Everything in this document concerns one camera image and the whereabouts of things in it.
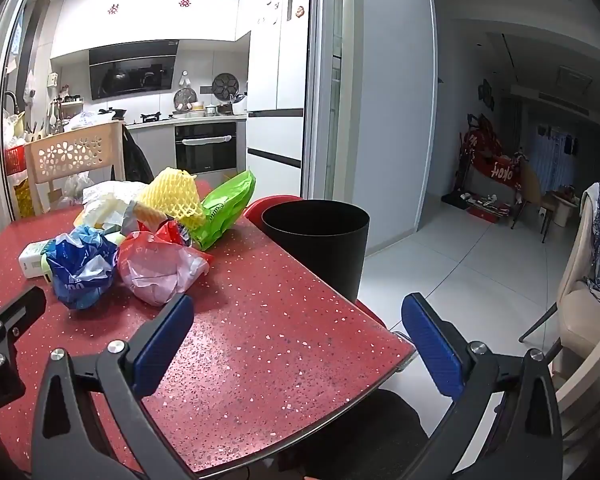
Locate yellow bag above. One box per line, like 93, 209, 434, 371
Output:
12, 175, 36, 219

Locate blue white plastic bag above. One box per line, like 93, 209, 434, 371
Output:
67, 110, 104, 134

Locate white refrigerator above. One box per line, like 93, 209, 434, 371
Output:
245, 0, 321, 198

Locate cooking pots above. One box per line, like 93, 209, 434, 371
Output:
189, 101, 233, 117

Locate white wall cabinets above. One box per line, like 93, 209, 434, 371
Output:
50, 0, 253, 61

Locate black range hood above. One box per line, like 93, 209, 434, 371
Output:
88, 40, 181, 101

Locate red banner stand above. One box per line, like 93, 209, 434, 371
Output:
459, 114, 527, 227

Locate red plastic bag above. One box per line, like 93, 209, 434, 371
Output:
117, 220, 215, 307

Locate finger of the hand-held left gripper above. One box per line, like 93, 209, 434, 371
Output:
0, 286, 47, 376

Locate dark flower-shaped pan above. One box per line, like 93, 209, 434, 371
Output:
212, 73, 240, 100

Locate black trash bin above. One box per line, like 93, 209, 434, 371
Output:
261, 200, 371, 303

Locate black built-in oven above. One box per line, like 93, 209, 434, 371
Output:
174, 121, 238, 176

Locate red box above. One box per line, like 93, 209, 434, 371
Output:
4, 145, 29, 176

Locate beige dining chair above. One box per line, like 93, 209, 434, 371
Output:
519, 182, 600, 461

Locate green plastic packet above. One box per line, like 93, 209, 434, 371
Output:
192, 169, 257, 252

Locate black cloth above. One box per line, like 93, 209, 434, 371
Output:
111, 125, 155, 184

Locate red chair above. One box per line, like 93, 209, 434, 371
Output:
243, 195, 304, 234

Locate beige plastic flower-cutout chair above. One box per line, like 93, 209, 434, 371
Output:
24, 120, 127, 217

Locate white bottle green cap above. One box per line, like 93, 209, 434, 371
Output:
18, 240, 56, 281

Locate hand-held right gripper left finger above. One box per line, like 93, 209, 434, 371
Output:
30, 292, 201, 480

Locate yellow foam fruit net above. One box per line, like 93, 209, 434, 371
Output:
137, 166, 207, 233

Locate sliding glass door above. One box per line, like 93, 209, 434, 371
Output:
302, 0, 365, 202

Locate light curtain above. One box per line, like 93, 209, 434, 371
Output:
527, 125, 582, 197

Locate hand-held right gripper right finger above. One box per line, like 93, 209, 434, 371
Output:
401, 292, 566, 480

